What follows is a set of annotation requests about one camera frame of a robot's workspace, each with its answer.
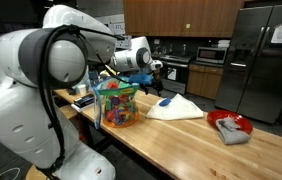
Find wooden upper cabinets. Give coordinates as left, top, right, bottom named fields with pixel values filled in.
left=123, top=0, right=245, bottom=38

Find white floor cable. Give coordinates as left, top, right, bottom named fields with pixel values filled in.
left=0, top=167, right=21, bottom=180

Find grey cloth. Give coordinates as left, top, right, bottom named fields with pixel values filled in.
left=215, top=116, right=251, bottom=146

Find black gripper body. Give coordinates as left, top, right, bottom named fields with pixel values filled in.
left=146, top=73, right=165, bottom=88

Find round wooden stool seat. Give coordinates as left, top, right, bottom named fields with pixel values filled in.
left=25, top=164, right=56, bottom=180

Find black box on white book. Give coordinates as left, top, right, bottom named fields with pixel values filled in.
left=70, top=93, right=95, bottom=113

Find clear bag of foam blocks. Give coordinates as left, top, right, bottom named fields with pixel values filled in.
left=92, top=77, right=141, bottom=130

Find silver microwave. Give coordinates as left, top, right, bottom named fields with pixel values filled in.
left=195, top=46, right=229, bottom=65

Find white towel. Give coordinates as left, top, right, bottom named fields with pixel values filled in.
left=145, top=93, right=204, bottom=121

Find white paper cup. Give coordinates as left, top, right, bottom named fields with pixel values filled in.
left=76, top=83, right=88, bottom=97

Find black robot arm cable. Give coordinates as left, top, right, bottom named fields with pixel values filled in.
left=38, top=24, right=130, bottom=178

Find white stack on microwave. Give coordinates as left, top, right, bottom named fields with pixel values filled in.
left=217, top=39, right=231, bottom=49

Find blue plush block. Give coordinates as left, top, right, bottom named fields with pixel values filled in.
left=158, top=96, right=172, bottom=108

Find red plate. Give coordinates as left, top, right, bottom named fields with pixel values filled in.
left=206, top=109, right=254, bottom=135

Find stainless steel oven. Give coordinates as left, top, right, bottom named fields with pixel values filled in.
left=159, top=54, right=191, bottom=95

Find red-legged wooden stool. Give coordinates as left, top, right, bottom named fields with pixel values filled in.
left=59, top=104, right=79, bottom=120

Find wooden lower cabinet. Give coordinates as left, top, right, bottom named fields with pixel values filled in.
left=186, top=63, right=224, bottom=101

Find stainless steel refrigerator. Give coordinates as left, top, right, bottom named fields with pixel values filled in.
left=214, top=3, right=282, bottom=125

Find white wall posters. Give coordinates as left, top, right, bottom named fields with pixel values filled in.
left=95, top=13, right=133, bottom=50

